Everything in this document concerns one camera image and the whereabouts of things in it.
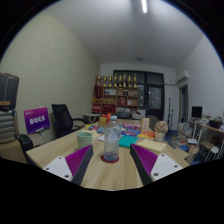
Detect small standing picture frame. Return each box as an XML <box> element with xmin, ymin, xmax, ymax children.
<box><xmin>140</xmin><ymin>117</ymin><xmax>151</xmax><ymax>133</ymax></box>

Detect white wall air conditioner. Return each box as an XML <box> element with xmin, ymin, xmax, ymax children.
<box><xmin>176</xmin><ymin>69</ymin><xmax>190</xmax><ymax>84</ymax></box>

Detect teal book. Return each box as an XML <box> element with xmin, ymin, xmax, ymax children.
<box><xmin>118</xmin><ymin>134</ymin><xmax>139</xmax><ymax>149</ymax></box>

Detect black computer monitor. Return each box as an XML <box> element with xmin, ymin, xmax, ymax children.
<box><xmin>191</xmin><ymin>105</ymin><xmax>203</xmax><ymax>119</ymax></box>

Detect dark suitcase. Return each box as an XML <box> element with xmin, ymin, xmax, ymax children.
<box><xmin>0</xmin><ymin>73</ymin><xmax>20</xmax><ymax>112</ymax></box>

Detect purple sign board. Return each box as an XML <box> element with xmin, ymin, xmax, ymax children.
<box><xmin>23</xmin><ymin>106</ymin><xmax>51</xmax><ymax>135</ymax></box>

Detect small round side table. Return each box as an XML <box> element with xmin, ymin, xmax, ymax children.
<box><xmin>83</xmin><ymin>113</ymin><xmax>101</xmax><ymax>124</ymax></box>

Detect black padded chair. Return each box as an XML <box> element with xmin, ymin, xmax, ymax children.
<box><xmin>16</xmin><ymin>133</ymin><xmax>36</xmax><ymax>166</ymax></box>

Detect yellow gift box red ribbon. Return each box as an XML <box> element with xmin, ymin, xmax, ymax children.
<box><xmin>98</xmin><ymin>113</ymin><xmax>113</xmax><ymax>128</ymax></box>

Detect cluttered wooden side desk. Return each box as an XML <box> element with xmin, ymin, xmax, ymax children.
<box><xmin>188</xmin><ymin>116</ymin><xmax>224</xmax><ymax>158</ymax></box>

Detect dark glass double door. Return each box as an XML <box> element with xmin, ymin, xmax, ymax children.
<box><xmin>113</xmin><ymin>69</ymin><xmax>165</xmax><ymax>121</ymax></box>

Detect wooden shelf unit with trophies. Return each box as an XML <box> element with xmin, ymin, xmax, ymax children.
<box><xmin>92</xmin><ymin>73</ymin><xmax>139</xmax><ymax>116</ymax></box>

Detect orange book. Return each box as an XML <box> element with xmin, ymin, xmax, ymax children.
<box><xmin>137</xmin><ymin>130</ymin><xmax>156</xmax><ymax>140</ymax></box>

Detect clear plastic water bottle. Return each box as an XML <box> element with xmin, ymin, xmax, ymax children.
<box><xmin>102</xmin><ymin>115</ymin><xmax>122</xmax><ymax>162</ymax></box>

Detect grey office chair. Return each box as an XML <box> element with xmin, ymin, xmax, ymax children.
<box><xmin>146</xmin><ymin>114</ymin><xmax>160</xmax><ymax>129</ymax></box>

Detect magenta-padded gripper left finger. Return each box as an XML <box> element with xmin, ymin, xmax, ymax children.
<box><xmin>43</xmin><ymin>144</ymin><xmax>95</xmax><ymax>186</ymax></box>

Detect black mesh office chair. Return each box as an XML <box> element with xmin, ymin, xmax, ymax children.
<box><xmin>51</xmin><ymin>103</ymin><xmax>86</xmax><ymax>139</ymax></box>

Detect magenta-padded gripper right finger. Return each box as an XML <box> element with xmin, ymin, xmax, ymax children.
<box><xmin>129</xmin><ymin>143</ymin><xmax>184</xmax><ymax>186</ymax></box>

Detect grey ribbed suitcase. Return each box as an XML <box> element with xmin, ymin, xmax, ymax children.
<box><xmin>0</xmin><ymin>109</ymin><xmax>17</xmax><ymax>145</ymax></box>

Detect floor piles of books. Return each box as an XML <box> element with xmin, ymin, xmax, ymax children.
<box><xmin>174</xmin><ymin>121</ymin><xmax>201</xmax><ymax>153</ymax></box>

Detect yellow notebook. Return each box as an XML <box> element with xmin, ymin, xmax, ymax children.
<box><xmin>136</xmin><ymin>138</ymin><xmax>168</xmax><ymax>154</ymax></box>

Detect pink patterned packet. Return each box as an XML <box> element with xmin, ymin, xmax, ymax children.
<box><xmin>122</xmin><ymin>123</ymin><xmax>141</xmax><ymax>132</ymax></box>

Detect pink flowers in pot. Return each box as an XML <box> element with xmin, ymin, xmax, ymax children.
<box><xmin>154</xmin><ymin>120</ymin><xmax>170</xmax><ymax>143</ymax></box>

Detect white round stool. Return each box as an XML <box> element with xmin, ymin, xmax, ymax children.
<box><xmin>204</xmin><ymin>145</ymin><xmax>221</xmax><ymax>163</ymax></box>

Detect black tripod stand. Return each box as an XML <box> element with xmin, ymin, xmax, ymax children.
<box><xmin>166</xmin><ymin>97</ymin><xmax>174</xmax><ymax>134</ymax></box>

